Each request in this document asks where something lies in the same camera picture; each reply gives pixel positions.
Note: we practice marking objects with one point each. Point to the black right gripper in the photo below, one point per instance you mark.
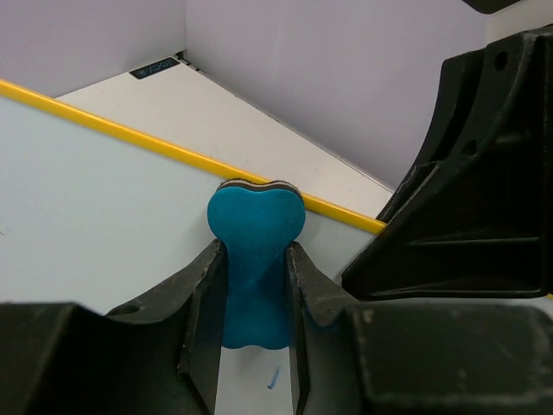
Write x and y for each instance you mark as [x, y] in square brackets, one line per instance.
[489, 6]

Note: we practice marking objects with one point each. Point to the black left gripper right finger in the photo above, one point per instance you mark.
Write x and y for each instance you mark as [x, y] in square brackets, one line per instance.
[400, 357]

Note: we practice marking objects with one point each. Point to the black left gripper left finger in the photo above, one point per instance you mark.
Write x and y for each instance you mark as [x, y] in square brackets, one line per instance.
[159, 353]

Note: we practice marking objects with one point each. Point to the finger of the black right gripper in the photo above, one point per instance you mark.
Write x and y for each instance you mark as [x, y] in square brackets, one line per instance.
[473, 215]

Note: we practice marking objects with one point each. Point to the yellow framed whiteboard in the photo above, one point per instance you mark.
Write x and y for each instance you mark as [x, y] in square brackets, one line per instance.
[89, 218]

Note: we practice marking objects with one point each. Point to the blue whiteboard eraser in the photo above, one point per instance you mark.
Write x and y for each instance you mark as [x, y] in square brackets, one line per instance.
[256, 223]

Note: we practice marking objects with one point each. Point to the black left corner label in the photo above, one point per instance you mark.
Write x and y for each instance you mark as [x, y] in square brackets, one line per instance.
[154, 68]

